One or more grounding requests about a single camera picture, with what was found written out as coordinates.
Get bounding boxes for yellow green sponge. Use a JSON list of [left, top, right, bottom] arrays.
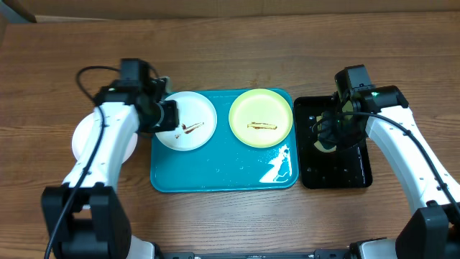
[[313, 101, 356, 153]]

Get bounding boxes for white plate with stain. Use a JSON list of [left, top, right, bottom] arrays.
[[71, 113, 138, 163]]

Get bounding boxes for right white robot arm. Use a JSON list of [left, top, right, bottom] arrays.
[[311, 85, 459, 258]]

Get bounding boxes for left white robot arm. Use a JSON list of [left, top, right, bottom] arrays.
[[41, 77, 178, 258]]

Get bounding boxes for black plastic tray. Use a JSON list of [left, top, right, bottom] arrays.
[[293, 96, 372, 189]]

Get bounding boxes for teal plastic tray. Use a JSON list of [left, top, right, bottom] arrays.
[[150, 88, 299, 193]]

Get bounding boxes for light green plate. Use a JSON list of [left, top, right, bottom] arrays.
[[229, 88, 293, 148]]

